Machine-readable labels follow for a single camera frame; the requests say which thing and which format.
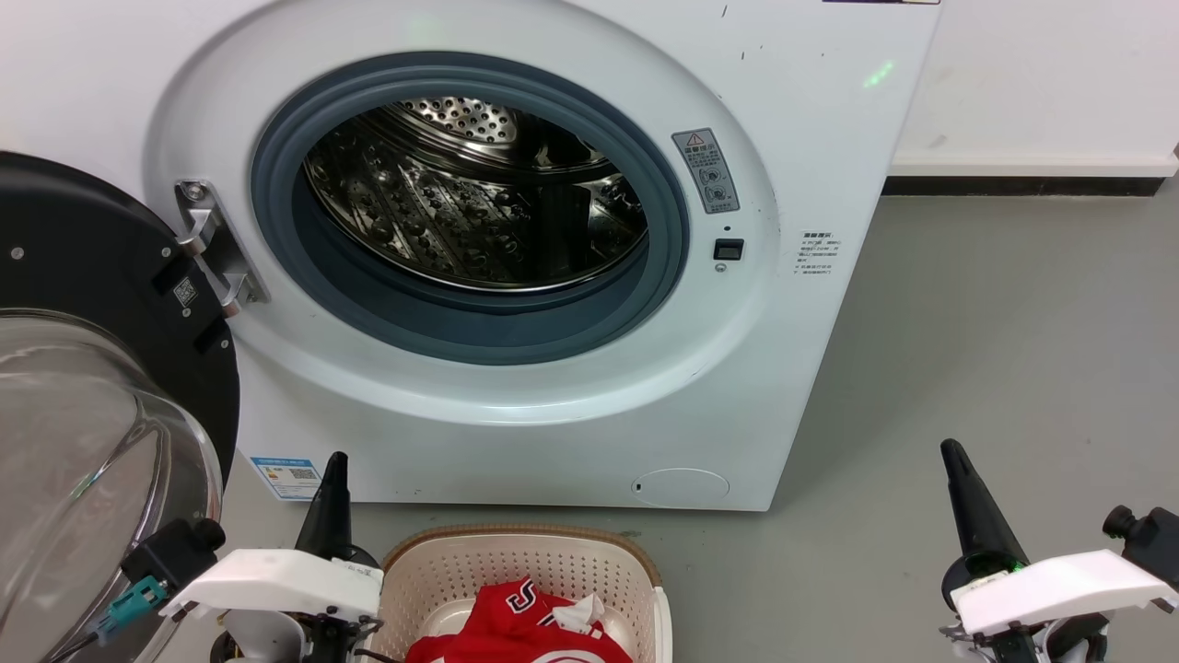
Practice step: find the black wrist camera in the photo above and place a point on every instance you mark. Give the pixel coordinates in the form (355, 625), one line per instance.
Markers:
(175, 552)
(1147, 543)

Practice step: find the black door latch socket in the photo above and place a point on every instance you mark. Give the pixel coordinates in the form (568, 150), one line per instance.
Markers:
(729, 250)

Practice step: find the white front-load washing machine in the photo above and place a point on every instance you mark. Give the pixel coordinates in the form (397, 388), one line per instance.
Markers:
(783, 368)

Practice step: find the stainless steel washing machine drum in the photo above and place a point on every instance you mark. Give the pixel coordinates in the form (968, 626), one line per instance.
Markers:
(461, 212)

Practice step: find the red and white garment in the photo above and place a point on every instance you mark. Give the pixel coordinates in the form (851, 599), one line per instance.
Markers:
(516, 637)

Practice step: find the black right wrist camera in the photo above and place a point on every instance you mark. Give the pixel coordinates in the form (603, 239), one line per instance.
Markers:
(1147, 543)

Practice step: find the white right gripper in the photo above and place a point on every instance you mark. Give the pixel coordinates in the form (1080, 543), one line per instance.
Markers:
(1059, 585)

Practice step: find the black baseboard strip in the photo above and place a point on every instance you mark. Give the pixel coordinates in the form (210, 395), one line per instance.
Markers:
(1013, 185)

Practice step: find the grey warning label sticker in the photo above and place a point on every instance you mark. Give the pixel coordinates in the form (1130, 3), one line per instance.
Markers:
(706, 170)

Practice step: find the beige perforated laundry basket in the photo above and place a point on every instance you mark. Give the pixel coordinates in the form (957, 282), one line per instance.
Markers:
(461, 571)

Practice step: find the small printed text sticker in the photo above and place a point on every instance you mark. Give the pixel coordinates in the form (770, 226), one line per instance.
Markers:
(818, 253)

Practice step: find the round white filter cover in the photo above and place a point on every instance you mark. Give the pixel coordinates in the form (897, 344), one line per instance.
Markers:
(682, 488)

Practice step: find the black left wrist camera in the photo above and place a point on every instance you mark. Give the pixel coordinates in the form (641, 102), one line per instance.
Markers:
(175, 552)

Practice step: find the blue energy label sticker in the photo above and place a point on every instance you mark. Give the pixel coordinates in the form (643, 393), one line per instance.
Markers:
(285, 479)

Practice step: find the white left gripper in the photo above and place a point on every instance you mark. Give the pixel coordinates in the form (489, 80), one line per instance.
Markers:
(285, 582)

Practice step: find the silver metal door hinge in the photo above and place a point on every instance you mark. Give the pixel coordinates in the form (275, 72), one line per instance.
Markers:
(216, 244)

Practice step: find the black glass washer door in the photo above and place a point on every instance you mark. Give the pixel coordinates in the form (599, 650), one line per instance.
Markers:
(92, 239)

